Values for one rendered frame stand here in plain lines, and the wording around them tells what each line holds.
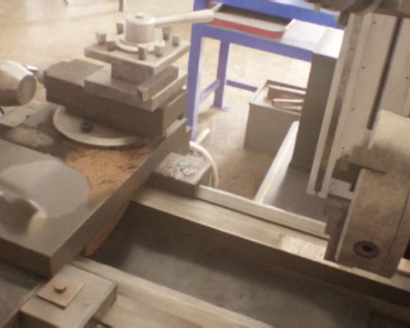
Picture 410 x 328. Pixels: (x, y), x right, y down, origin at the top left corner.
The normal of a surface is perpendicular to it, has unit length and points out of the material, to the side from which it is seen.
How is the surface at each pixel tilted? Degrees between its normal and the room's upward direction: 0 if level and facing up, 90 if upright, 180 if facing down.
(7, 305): 0
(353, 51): 90
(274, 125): 90
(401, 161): 35
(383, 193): 58
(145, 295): 48
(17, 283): 0
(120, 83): 0
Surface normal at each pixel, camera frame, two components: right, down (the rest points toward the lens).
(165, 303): -0.20, -0.20
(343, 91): -0.32, 0.49
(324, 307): 0.14, -0.80
